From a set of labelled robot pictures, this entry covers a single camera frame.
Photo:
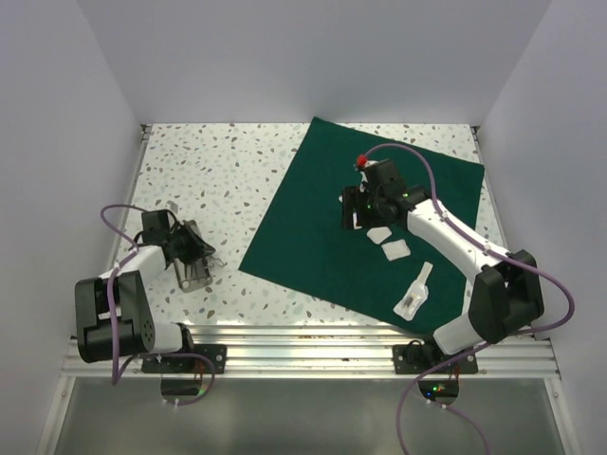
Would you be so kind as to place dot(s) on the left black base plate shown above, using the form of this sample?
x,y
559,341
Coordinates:
x,y
179,363

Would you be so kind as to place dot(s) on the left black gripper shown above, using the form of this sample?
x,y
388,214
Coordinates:
x,y
198,247

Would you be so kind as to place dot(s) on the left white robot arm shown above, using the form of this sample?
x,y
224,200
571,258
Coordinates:
x,y
113,311

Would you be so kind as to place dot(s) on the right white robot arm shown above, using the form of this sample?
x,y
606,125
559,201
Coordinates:
x,y
506,295

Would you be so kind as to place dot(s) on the aluminium frame rail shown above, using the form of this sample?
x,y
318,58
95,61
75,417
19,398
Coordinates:
x,y
337,352

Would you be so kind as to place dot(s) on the stainless steel instrument tray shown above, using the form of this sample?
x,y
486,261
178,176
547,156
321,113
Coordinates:
x,y
193,276

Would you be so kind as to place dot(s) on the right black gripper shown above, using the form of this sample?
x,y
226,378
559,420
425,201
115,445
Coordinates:
x,y
353,197

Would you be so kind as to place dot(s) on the green surgical drape cloth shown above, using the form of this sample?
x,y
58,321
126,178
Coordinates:
x,y
300,244

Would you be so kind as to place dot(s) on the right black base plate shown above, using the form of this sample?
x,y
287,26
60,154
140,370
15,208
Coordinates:
x,y
417,357

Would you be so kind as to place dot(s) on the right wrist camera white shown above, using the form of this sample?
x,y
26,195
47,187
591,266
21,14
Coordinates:
x,y
362,164

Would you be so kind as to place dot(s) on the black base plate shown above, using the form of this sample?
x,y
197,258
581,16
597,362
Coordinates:
x,y
179,363
417,357

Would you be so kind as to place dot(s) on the silver forceps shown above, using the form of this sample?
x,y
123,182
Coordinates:
x,y
215,262

